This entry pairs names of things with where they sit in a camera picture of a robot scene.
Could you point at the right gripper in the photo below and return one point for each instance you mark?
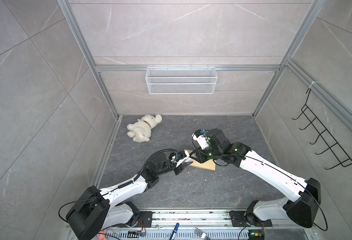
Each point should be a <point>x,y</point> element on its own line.
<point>199,154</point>

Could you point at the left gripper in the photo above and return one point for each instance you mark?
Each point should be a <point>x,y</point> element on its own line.
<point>180,169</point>

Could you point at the yellow envelope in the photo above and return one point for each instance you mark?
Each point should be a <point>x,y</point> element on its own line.
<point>209,165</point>

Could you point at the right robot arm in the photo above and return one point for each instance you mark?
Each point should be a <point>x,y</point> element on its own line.
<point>302,198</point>

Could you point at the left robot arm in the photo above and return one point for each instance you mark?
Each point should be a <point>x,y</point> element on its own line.
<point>99,209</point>

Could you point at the white teddy bear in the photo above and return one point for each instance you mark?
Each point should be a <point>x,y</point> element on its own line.
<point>141,131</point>

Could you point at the blue marker pen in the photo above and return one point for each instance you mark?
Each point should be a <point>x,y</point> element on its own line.
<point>174,232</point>

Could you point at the silver fork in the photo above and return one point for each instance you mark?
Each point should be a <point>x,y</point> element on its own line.
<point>201,234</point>

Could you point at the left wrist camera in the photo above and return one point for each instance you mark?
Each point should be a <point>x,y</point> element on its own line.
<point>180,157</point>

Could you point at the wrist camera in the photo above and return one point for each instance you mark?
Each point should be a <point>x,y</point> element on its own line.
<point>200,137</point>
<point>180,157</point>

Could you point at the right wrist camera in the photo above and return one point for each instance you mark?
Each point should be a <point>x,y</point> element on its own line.
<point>200,137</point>

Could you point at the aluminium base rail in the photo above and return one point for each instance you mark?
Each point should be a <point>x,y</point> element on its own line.
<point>219,224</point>

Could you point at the white wire mesh basket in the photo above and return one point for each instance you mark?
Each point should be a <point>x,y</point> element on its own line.
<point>181,80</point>

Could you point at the black wire hook rack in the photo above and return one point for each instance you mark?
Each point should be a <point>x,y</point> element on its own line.
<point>343,159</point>

